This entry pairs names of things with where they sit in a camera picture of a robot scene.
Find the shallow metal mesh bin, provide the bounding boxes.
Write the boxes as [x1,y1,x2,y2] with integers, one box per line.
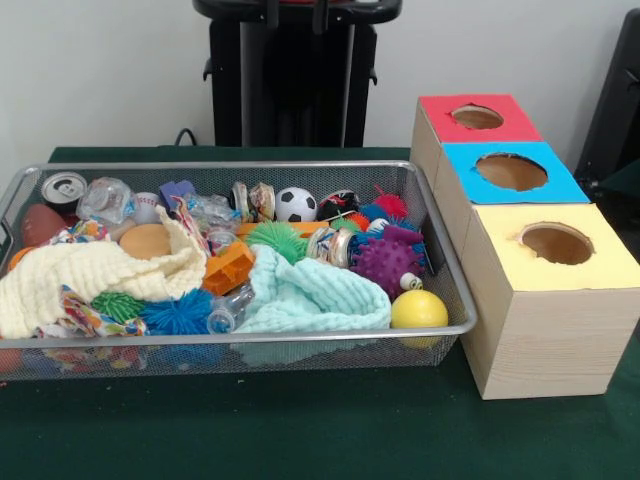
[0,159,479,384]

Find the wooden box with three holes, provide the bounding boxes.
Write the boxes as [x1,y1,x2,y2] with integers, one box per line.
[409,93,640,401]

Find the black and white soccer ball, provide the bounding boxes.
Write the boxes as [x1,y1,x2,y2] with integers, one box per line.
[274,186,319,224]

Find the mint green cloth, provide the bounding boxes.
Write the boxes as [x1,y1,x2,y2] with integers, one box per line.
[232,244,393,335]

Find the purple spiky ball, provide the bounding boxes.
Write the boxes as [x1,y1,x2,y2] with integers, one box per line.
[349,235,426,301]

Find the orange plastic block toy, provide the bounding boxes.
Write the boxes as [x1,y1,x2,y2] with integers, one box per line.
[202,240,256,297]

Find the yellow smooth ball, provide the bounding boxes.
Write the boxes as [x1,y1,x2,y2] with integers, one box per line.
[390,289,450,350]

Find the tan foam ball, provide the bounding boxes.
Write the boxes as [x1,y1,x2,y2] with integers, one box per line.
[118,223,174,261]

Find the dark green table cloth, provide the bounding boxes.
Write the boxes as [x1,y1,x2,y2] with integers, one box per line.
[0,145,640,480]

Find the cream yellow cloth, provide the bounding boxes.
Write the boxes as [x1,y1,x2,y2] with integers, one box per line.
[0,204,209,340]

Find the silver topped drink can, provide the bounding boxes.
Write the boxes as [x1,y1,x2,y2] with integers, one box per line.
[40,171,89,217]

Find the black chair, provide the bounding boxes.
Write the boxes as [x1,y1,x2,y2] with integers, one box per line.
[574,7,640,191]

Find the green stringy koosh ball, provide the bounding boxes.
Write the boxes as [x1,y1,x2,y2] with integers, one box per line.
[244,219,309,264]

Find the blue stringy koosh ball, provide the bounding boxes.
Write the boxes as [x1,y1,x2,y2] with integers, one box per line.
[139,288,216,336]

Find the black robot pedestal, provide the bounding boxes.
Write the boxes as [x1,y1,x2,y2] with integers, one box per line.
[192,0,404,149]

